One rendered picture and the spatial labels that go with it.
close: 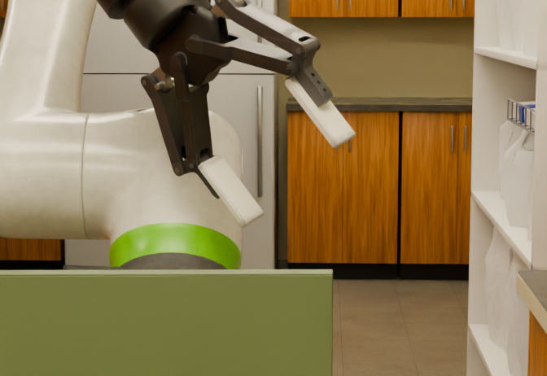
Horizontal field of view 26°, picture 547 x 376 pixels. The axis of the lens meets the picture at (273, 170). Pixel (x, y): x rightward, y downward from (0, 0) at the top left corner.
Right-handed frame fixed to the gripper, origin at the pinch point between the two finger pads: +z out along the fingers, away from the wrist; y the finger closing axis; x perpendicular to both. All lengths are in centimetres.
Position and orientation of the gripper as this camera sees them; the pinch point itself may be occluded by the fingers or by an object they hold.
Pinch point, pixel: (290, 172)
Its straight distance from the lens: 103.9
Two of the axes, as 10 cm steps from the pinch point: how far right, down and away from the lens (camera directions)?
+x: -5.6, 3.2, -7.6
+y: -5.7, 5.1, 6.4
